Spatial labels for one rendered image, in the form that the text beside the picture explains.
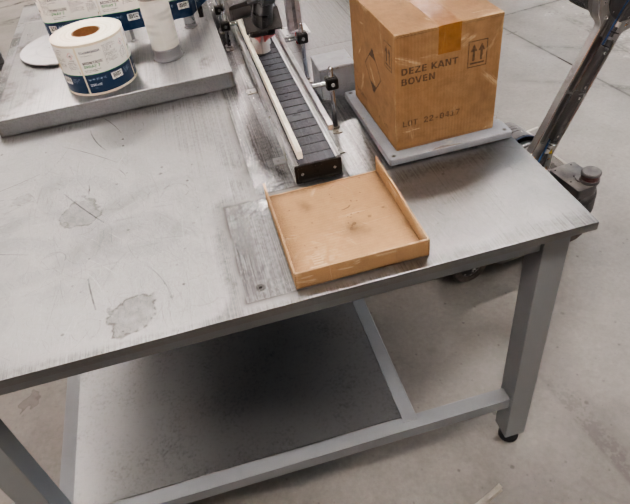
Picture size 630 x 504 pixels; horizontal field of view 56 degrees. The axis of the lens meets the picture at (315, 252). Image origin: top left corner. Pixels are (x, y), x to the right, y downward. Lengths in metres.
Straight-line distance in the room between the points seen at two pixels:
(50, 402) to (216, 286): 1.20
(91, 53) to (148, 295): 0.84
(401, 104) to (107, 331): 0.76
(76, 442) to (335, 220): 0.98
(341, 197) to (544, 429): 0.99
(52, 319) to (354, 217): 0.61
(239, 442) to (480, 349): 0.87
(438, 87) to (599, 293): 1.20
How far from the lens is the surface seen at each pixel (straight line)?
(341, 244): 1.16
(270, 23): 1.73
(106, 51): 1.80
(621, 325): 2.23
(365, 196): 1.27
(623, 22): 2.21
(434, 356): 2.02
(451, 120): 1.40
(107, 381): 1.89
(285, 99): 1.58
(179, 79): 1.80
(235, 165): 1.45
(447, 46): 1.31
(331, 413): 1.64
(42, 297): 1.26
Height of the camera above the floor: 1.60
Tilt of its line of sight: 42 degrees down
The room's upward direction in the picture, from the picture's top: 8 degrees counter-clockwise
